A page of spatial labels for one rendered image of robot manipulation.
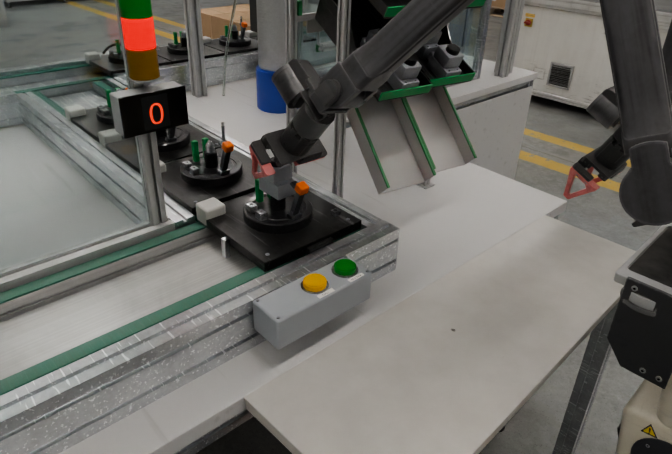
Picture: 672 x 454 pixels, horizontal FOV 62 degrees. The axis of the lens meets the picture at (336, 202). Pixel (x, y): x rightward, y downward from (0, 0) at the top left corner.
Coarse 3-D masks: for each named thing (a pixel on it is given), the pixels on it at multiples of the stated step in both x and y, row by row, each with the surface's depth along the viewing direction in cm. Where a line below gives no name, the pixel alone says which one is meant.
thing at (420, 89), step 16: (320, 0) 120; (336, 0) 123; (352, 0) 125; (368, 0) 127; (320, 16) 122; (336, 16) 117; (352, 16) 128; (368, 16) 128; (336, 32) 118; (352, 32) 113; (352, 48) 114; (384, 96) 110; (400, 96) 113
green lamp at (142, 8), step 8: (120, 0) 88; (128, 0) 88; (136, 0) 88; (144, 0) 89; (120, 8) 89; (128, 8) 88; (136, 8) 88; (144, 8) 89; (128, 16) 89; (136, 16) 89; (144, 16) 89
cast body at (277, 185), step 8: (272, 160) 107; (280, 168) 106; (288, 168) 108; (272, 176) 106; (280, 176) 107; (288, 176) 109; (264, 184) 109; (272, 184) 107; (280, 184) 107; (288, 184) 108; (272, 192) 108; (280, 192) 107; (288, 192) 108
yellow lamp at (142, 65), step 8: (128, 56) 92; (136, 56) 92; (144, 56) 92; (152, 56) 93; (128, 64) 93; (136, 64) 92; (144, 64) 93; (152, 64) 93; (136, 72) 93; (144, 72) 93; (152, 72) 94; (136, 80) 94; (144, 80) 94
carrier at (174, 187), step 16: (224, 128) 131; (192, 144) 128; (208, 144) 126; (160, 160) 131; (176, 160) 136; (192, 160) 131; (208, 160) 127; (240, 160) 137; (176, 176) 128; (192, 176) 124; (208, 176) 124; (224, 176) 124; (240, 176) 129; (176, 192) 121; (192, 192) 121; (208, 192) 121; (224, 192) 122; (240, 192) 122; (192, 208) 115
